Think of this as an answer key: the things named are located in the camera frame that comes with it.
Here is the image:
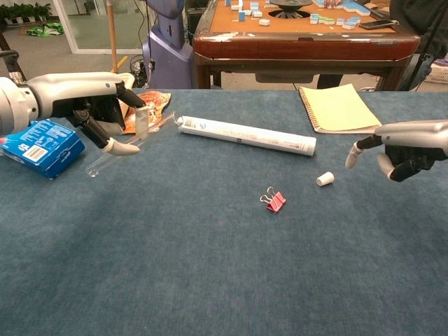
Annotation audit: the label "wooden pole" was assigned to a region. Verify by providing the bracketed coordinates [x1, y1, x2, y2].
[106, 0, 118, 74]

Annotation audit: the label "black smartphone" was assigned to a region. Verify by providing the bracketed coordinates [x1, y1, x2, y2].
[358, 19, 400, 30]

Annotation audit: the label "white plastic basket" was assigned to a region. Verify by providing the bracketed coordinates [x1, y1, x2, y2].
[425, 62, 448, 85]

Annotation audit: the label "green potted plants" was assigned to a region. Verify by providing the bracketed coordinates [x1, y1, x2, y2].
[0, 2, 53, 22]

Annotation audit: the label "green bag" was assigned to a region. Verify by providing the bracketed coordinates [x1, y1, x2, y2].
[27, 22, 66, 37]

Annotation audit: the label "blue carpet table mat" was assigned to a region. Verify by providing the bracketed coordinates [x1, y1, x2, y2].
[0, 87, 448, 336]

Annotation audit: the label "white rolled paper tube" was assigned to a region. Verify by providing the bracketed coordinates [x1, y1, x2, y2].
[176, 115, 318, 157]

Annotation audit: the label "bystander person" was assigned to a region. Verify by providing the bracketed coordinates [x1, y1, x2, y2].
[388, 0, 448, 90]

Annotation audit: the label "clear glass test tube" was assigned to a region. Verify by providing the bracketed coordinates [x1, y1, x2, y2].
[85, 111, 178, 179]

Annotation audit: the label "yellow spiral notebook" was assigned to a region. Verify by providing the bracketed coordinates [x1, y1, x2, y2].
[298, 83, 383, 134]

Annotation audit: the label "white stopper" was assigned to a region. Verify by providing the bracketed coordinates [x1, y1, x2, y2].
[316, 171, 335, 188]

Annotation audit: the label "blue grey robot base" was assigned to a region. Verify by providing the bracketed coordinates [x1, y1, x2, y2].
[141, 0, 193, 90]

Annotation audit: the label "black cable tangle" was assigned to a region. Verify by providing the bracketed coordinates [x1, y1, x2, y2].
[128, 54, 152, 88]

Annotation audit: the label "pink binder clip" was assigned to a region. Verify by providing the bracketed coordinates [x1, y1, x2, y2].
[259, 187, 287, 213]

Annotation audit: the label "black mahjong centre disc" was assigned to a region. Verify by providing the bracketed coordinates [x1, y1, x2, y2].
[268, 0, 314, 18]

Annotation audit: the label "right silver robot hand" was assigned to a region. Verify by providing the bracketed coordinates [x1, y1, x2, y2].
[344, 120, 448, 183]

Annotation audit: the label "orange snack pouch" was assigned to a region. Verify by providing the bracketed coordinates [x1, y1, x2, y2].
[120, 90, 172, 134]

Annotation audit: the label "blue Oreo cookie box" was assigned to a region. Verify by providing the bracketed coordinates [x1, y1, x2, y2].
[0, 118, 86, 181]

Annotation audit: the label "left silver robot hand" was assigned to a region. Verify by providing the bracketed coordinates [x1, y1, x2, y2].
[29, 71, 150, 155]

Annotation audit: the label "brown wooden mahjong table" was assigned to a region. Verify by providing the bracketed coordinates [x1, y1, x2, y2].
[191, 0, 421, 90]

